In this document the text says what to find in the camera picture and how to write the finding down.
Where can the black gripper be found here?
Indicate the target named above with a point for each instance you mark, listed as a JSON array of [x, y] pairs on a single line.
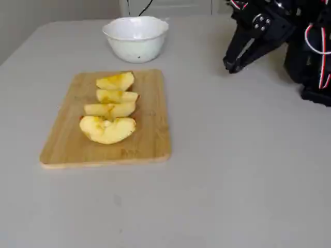
[[254, 39]]

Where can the apple slice with red skin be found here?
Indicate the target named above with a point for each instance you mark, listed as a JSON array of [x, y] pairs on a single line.
[[116, 81]]

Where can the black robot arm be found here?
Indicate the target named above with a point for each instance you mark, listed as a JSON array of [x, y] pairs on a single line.
[[305, 56]]

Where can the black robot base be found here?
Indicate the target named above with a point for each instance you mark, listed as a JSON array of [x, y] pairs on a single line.
[[316, 95]]

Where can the white ceramic butterfly bowl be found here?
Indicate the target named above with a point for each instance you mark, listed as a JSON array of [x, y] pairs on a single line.
[[134, 46]]

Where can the bamboo cutting board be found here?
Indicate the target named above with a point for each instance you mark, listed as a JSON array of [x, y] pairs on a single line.
[[152, 124]]

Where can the small yellow apple slice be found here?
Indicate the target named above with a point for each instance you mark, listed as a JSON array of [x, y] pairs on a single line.
[[121, 96]]

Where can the long yellow apple slice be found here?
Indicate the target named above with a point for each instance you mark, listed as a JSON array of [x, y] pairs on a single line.
[[121, 109]]

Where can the large yellow apple slice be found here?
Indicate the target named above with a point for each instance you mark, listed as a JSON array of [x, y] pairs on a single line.
[[108, 131]]

